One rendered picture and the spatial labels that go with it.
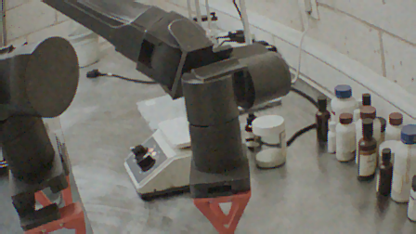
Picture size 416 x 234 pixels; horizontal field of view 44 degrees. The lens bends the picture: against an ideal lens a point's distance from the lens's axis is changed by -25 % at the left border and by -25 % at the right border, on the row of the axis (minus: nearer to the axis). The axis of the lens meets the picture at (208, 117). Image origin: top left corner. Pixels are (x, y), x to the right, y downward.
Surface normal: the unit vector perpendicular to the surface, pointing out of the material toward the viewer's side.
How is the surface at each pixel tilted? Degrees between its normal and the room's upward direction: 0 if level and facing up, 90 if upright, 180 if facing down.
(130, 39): 104
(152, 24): 36
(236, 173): 0
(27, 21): 90
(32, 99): 84
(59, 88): 84
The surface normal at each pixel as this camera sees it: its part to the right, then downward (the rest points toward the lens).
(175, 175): 0.30, 0.29
